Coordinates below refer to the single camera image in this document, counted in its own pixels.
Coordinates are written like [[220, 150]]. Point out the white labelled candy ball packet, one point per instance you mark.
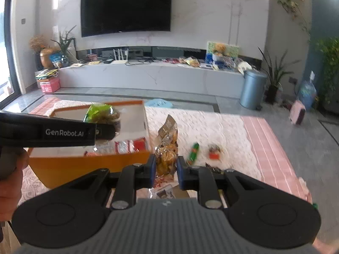
[[164, 193]]

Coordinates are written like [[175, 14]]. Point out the small red snack packet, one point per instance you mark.
[[214, 152]]

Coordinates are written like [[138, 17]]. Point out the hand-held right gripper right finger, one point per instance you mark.
[[180, 173]]

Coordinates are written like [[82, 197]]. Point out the white marble television console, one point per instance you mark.
[[159, 76]]

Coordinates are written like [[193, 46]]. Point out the blue tissue box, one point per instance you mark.
[[209, 58]]

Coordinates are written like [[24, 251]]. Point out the orange spicy strips packet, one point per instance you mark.
[[161, 181]]

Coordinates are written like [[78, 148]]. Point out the light blue floor mat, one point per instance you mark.
[[159, 103]]

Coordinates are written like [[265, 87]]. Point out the stack of papers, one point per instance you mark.
[[46, 74]]

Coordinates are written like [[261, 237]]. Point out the long-leaf plant in black pot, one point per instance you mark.
[[272, 92]]

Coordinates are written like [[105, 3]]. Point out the orange cardboard box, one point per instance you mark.
[[79, 166]]

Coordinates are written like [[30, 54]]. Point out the grey pedal trash can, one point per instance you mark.
[[253, 90]]

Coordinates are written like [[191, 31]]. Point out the golden vase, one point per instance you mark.
[[46, 58]]

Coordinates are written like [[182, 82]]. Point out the green sausage stick packet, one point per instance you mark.
[[193, 152]]

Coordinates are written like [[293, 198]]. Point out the clear crinkled snack packet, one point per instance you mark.
[[104, 148]]

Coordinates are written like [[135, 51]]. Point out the dark snack packet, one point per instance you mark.
[[214, 170]]

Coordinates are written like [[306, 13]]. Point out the pink storage box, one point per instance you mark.
[[50, 86]]

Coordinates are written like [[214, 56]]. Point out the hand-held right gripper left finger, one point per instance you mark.
[[153, 172]]

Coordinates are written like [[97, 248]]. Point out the pink space heater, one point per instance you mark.
[[298, 112]]

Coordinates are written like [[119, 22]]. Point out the dried flower bunch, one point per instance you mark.
[[38, 42]]

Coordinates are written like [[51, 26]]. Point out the pink picture card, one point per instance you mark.
[[92, 57]]

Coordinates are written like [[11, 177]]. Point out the clear bag of brown snacks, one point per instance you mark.
[[165, 158]]

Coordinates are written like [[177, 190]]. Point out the blue water jug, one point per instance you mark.
[[307, 92]]

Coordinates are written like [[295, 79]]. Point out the white router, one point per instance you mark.
[[119, 62]]

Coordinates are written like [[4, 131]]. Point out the hanging vine plant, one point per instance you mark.
[[290, 5]]

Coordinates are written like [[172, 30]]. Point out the person's left hand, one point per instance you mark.
[[10, 198]]

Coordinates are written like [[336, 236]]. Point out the green vegetable snack packet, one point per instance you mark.
[[100, 112]]

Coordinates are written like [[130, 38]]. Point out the green plant in glass vase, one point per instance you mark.
[[65, 45]]

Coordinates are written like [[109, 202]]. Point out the blue snack bag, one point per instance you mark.
[[55, 58]]

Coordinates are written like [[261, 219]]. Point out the green bamboo picture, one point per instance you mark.
[[233, 49]]

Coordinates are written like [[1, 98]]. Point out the brown teddy bear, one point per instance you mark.
[[219, 49]]

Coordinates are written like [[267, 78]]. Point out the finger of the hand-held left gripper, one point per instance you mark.
[[106, 131]]

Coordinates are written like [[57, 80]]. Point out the white round device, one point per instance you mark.
[[243, 66]]

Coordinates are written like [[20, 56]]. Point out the black wall television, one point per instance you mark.
[[124, 8]]

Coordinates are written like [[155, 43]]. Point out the yellow snack packets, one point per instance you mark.
[[193, 61]]

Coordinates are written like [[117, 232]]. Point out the green pothos plant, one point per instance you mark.
[[329, 58]]

